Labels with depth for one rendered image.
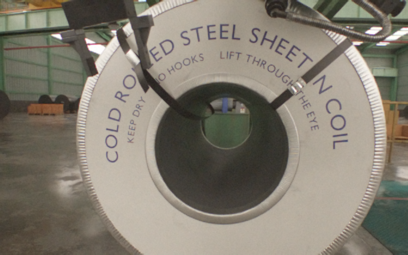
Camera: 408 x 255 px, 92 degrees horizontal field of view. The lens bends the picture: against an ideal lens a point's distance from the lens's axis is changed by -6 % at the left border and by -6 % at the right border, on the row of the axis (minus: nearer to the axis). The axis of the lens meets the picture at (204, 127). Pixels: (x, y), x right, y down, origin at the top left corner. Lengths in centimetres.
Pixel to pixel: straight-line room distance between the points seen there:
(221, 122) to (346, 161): 255
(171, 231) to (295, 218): 49
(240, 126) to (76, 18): 295
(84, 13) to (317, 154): 79
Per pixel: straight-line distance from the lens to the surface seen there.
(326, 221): 94
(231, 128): 327
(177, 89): 79
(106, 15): 48
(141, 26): 46
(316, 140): 83
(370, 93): 90
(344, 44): 88
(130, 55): 81
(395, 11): 77
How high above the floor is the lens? 94
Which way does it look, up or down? 6 degrees down
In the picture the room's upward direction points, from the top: 1 degrees clockwise
